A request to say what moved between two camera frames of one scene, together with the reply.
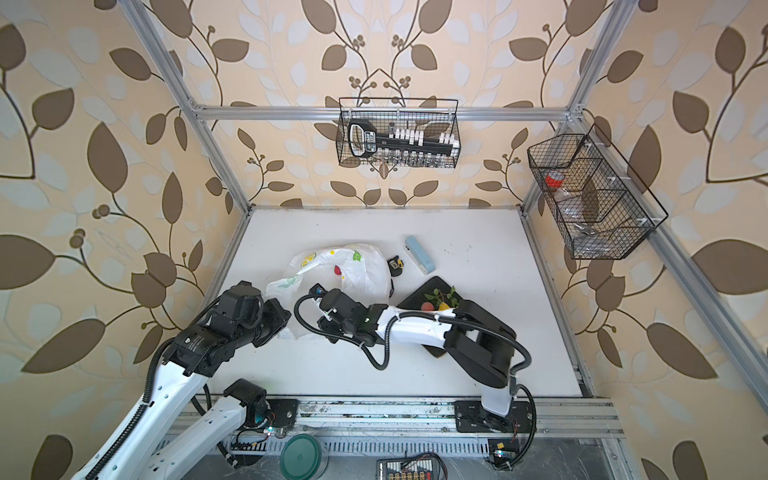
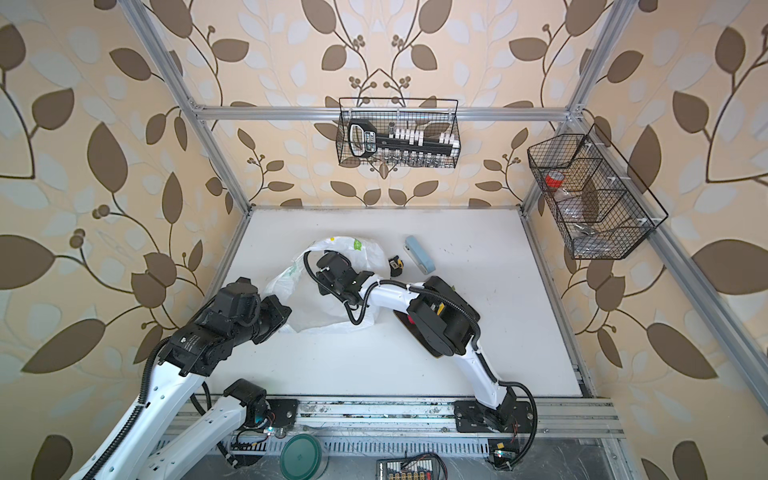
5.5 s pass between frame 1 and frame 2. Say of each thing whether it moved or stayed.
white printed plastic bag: moved
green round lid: stayed
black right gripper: moved
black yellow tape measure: stayed
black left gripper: stayed
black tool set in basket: stayed
